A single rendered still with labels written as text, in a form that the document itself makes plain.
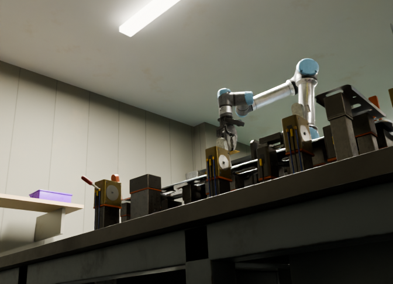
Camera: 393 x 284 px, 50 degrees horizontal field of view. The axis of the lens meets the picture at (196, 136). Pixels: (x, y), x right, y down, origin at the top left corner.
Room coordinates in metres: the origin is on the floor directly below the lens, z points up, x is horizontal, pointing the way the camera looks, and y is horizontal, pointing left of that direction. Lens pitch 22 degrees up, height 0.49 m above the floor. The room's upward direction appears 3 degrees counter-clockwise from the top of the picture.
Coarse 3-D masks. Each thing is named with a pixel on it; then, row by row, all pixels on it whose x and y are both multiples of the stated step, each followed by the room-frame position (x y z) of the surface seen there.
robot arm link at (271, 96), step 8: (288, 80) 2.18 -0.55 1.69; (280, 88) 2.18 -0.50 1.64; (288, 88) 2.18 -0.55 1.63; (296, 88) 2.18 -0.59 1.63; (256, 96) 2.19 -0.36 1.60; (264, 96) 2.18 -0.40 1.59; (272, 96) 2.19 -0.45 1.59; (280, 96) 2.20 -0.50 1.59; (256, 104) 2.19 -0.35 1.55; (264, 104) 2.21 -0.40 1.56; (240, 112) 2.20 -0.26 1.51; (248, 112) 2.23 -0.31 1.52
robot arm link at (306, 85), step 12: (312, 60) 2.02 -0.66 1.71; (300, 72) 2.03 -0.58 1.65; (312, 72) 2.01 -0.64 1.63; (300, 84) 2.06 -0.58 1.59; (312, 84) 2.05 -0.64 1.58; (300, 96) 2.06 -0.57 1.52; (312, 96) 2.05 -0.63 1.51; (312, 108) 2.05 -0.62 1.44; (312, 120) 2.05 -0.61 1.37; (312, 132) 2.01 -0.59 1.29
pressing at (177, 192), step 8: (384, 120) 1.20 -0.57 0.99; (376, 128) 1.27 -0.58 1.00; (384, 128) 1.28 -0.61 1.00; (392, 128) 1.28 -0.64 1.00; (312, 144) 1.39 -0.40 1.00; (320, 144) 1.40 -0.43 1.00; (280, 152) 1.46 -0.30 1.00; (256, 160) 1.51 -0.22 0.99; (280, 160) 1.55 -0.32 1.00; (288, 160) 1.55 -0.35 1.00; (232, 168) 1.62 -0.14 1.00; (240, 168) 1.63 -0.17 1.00; (248, 168) 1.63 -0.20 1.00; (200, 176) 1.69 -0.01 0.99; (240, 176) 1.75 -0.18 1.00; (248, 176) 1.76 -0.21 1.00; (176, 184) 1.78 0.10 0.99; (184, 184) 1.82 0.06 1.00; (192, 184) 1.83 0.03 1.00; (160, 192) 1.94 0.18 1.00; (176, 192) 1.95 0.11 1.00; (128, 200) 2.06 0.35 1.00
